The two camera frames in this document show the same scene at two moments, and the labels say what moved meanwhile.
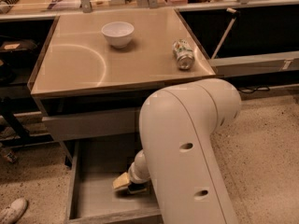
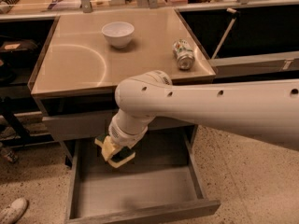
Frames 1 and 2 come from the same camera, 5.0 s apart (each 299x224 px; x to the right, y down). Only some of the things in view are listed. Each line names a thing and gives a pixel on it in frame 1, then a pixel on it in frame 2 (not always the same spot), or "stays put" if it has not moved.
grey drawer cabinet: (95, 72) stays put
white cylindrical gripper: (135, 176) → (121, 136)
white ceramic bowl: (119, 34) stays put
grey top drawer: (91, 124) stays put
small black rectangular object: (139, 188) → (121, 155)
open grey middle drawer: (91, 198) stays put
